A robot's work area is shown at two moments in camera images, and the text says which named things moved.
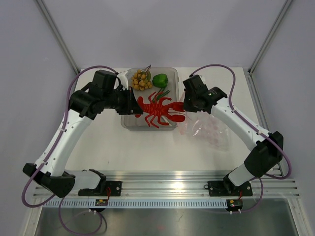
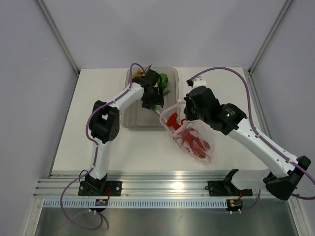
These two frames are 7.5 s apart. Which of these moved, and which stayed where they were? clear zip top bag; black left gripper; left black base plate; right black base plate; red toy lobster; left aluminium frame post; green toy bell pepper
Moved: clear zip top bag; red toy lobster; black left gripper
Stayed: right black base plate; left aluminium frame post; green toy bell pepper; left black base plate
